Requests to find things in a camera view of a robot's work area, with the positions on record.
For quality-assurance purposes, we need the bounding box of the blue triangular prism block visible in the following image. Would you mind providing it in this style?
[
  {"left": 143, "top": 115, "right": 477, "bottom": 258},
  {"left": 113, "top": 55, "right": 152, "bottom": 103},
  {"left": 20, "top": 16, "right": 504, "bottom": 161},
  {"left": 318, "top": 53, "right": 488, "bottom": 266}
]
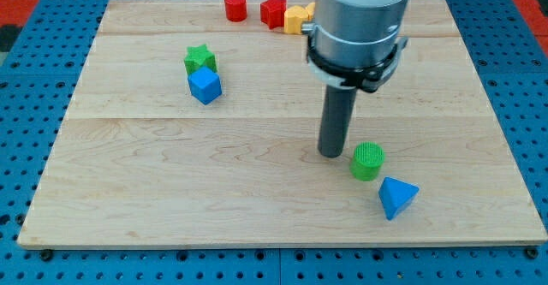
[{"left": 378, "top": 176, "right": 420, "bottom": 220}]

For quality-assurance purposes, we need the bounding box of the blue cube block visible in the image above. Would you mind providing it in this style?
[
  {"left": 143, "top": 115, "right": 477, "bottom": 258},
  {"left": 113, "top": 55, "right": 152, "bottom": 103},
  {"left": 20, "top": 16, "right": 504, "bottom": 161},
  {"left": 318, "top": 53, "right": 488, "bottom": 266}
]
[{"left": 188, "top": 67, "right": 223, "bottom": 105}]

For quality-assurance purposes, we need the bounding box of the green star block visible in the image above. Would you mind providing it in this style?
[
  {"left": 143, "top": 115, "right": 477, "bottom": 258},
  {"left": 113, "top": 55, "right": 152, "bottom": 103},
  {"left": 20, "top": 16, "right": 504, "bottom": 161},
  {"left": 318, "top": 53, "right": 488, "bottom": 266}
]
[{"left": 183, "top": 44, "right": 217, "bottom": 75}]

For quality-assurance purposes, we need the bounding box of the red cylinder block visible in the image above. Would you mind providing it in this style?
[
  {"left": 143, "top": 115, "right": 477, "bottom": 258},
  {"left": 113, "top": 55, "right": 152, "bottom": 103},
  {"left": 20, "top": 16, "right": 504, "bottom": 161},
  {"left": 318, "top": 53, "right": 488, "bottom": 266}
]
[{"left": 223, "top": 0, "right": 247, "bottom": 22}]

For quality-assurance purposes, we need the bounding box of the green cylinder block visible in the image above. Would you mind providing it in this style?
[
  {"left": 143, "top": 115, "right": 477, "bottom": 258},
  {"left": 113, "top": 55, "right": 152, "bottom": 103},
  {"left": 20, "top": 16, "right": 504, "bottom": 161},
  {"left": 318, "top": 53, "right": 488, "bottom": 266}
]
[{"left": 349, "top": 142, "right": 384, "bottom": 181}]

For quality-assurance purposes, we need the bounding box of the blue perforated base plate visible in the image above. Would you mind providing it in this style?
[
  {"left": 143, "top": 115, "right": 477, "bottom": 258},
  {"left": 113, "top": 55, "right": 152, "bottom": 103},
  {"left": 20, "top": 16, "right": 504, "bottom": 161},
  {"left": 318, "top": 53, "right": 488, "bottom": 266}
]
[{"left": 1, "top": 0, "right": 547, "bottom": 284}]

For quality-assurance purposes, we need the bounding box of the yellow heart block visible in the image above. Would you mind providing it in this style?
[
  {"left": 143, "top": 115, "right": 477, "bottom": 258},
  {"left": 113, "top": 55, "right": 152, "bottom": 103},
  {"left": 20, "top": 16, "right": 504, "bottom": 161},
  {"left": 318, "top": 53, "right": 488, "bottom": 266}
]
[{"left": 283, "top": 5, "right": 308, "bottom": 34}]

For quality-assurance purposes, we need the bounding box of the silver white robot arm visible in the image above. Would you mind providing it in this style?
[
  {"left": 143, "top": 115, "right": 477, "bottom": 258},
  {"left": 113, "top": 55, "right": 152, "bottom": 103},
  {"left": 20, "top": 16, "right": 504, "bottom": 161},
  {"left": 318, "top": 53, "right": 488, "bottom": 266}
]
[{"left": 302, "top": 0, "right": 408, "bottom": 93}]

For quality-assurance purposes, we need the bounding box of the light wooden board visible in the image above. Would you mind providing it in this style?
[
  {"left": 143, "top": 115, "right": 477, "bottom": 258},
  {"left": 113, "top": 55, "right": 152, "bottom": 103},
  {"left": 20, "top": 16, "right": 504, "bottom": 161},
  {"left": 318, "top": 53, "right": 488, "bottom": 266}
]
[{"left": 17, "top": 0, "right": 547, "bottom": 250}]

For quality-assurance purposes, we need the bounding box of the yellow block behind arm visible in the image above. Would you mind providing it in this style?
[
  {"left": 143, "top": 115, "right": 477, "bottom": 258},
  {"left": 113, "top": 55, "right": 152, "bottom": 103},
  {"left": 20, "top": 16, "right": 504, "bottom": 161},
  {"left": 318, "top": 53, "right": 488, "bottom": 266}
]
[{"left": 305, "top": 2, "right": 315, "bottom": 21}]

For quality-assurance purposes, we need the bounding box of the red star block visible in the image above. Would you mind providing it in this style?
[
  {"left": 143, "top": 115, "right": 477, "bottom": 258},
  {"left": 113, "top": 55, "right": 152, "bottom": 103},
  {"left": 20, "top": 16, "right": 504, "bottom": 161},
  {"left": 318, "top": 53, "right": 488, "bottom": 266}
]
[{"left": 260, "top": 0, "right": 287, "bottom": 29}]

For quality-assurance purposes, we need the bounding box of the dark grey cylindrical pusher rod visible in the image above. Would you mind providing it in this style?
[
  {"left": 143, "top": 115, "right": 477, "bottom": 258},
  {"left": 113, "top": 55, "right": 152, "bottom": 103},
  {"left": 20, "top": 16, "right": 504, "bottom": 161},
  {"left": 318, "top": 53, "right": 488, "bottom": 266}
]
[{"left": 318, "top": 86, "right": 357, "bottom": 158}]

